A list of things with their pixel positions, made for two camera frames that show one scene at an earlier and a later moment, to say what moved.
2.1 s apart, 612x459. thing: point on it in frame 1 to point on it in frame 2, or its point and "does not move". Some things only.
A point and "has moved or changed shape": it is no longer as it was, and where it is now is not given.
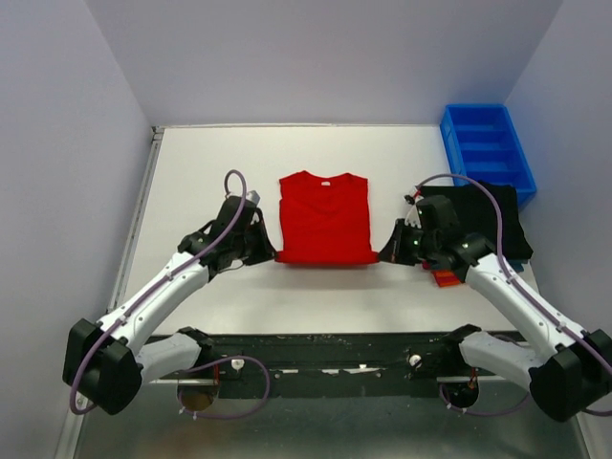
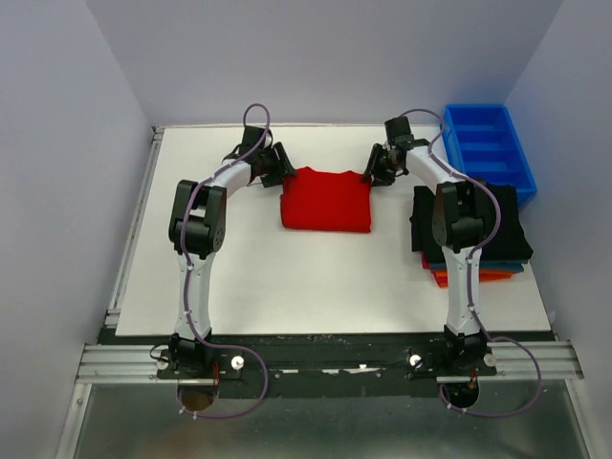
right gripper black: x=395 y=251 to x=372 y=167
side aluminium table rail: x=142 y=184 does not move
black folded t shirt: x=476 y=213 does not move
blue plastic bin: x=483 y=144 does not move
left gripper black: x=266 y=251 to x=282 y=167
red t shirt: x=325 y=220 has moved or changed shape
